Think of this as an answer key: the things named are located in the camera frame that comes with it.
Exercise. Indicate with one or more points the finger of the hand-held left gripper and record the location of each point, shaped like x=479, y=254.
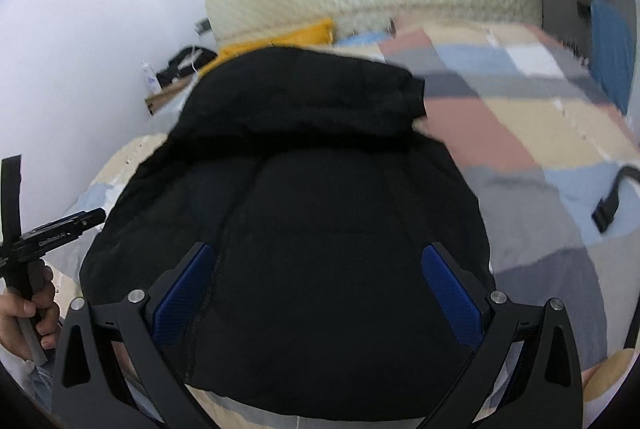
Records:
x=87, y=221

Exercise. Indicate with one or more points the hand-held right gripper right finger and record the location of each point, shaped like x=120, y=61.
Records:
x=450, y=296

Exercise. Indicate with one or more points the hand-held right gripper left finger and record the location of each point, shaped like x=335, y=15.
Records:
x=182, y=296

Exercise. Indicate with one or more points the black puffer jacket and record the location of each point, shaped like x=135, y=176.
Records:
x=310, y=189

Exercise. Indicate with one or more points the person's left hand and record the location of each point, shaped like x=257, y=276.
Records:
x=12, y=314

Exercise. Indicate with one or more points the wooden nightstand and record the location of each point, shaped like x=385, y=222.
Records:
x=165, y=96

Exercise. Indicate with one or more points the white bottle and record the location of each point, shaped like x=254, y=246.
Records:
x=151, y=79

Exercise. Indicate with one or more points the black bag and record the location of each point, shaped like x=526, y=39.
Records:
x=175, y=66

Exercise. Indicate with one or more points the black belt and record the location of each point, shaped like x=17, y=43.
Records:
x=605, y=209

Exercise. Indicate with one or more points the checked quilt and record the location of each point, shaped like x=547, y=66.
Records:
x=520, y=119

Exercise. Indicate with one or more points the white charger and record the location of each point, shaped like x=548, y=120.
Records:
x=189, y=59

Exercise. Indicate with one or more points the light blue cloth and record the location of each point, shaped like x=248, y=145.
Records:
x=362, y=40

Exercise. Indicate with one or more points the group of small bottles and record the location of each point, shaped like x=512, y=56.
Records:
x=575, y=49

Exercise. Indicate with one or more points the yellow pillow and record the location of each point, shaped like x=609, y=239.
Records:
x=305, y=34

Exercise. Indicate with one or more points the wall socket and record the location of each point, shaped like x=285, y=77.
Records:
x=202, y=26
x=583, y=8

